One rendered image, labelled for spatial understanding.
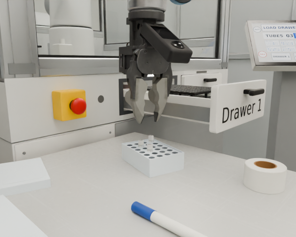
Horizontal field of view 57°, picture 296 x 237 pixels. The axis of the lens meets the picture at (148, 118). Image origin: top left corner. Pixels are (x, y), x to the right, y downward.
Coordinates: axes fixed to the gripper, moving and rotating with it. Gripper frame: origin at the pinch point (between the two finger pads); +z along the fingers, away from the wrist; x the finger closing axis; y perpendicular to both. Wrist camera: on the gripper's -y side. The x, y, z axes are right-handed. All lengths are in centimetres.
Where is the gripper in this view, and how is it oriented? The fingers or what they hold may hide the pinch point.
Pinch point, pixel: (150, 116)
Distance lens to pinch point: 55.4
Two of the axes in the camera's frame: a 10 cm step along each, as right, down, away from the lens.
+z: -0.2, 9.8, 2.0
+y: -5.2, -1.8, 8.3
